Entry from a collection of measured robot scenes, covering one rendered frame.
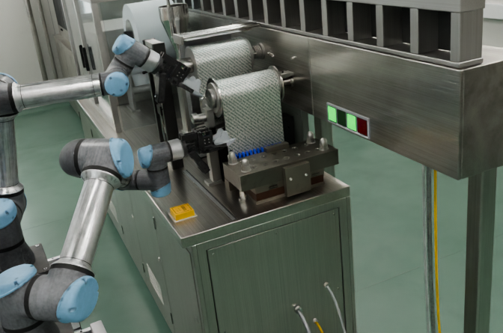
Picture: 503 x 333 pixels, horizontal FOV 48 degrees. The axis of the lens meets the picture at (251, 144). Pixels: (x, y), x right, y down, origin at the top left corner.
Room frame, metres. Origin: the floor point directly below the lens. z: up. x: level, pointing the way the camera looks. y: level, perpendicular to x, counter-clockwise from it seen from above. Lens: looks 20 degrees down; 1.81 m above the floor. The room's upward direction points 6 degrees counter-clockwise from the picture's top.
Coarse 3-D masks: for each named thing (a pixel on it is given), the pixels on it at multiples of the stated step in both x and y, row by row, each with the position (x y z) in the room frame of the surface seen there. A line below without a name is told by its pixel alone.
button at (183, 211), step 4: (184, 204) 1.86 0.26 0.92; (188, 204) 1.86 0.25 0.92; (172, 208) 1.84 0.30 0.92; (176, 208) 1.84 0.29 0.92; (180, 208) 1.83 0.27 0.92; (184, 208) 1.83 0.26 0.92; (188, 208) 1.82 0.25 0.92; (172, 212) 1.81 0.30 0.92; (176, 212) 1.81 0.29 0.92; (180, 212) 1.80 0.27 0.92; (184, 212) 1.80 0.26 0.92; (188, 212) 1.80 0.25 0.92; (192, 212) 1.81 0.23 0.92; (176, 216) 1.78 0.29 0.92; (180, 216) 1.79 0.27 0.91; (184, 216) 1.79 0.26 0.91; (188, 216) 1.80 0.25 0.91; (176, 220) 1.78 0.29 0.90
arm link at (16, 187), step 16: (0, 80) 1.83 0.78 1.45; (16, 112) 1.89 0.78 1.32; (0, 128) 1.85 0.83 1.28; (0, 144) 1.85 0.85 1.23; (0, 160) 1.84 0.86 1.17; (16, 160) 1.89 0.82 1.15; (0, 176) 1.84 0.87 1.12; (16, 176) 1.88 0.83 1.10; (0, 192) 1.83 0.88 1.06; (16, 192) 1.85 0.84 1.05
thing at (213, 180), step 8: (208, 112) 2.06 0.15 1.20; (200, 120) 2.06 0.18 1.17; (208, 120) 2.06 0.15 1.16; (200, 128) 2.06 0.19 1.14; (208, 128) 2.06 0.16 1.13; (216, 152) 2.08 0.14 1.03; (208, 160) 2.08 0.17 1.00; (216, 160) 2.07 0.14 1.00; (216, 168) 2.07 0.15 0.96; (216, 176) 2.07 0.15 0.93; (208, 184) 2.05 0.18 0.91
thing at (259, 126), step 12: (252, 108) 2.05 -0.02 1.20; (264, 108) 2.07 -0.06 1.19; (276, 108) 2.09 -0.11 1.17; (228, 120) 2.01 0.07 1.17; (240, 120) 2.03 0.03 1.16; (252, 120) 2.05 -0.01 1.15; (264, 120) 2.07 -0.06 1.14; (276, 120) 2.09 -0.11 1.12; (228, 132) 2.01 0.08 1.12; (240, 132) 2.03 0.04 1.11; (252, 132) 2.05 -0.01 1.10; (264, 132) 2.07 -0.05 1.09; (276, 132) 2.09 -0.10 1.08; (240, 144) 2.03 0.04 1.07; (252, 144) 2.05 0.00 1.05; (264, 144) 2.07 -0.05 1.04
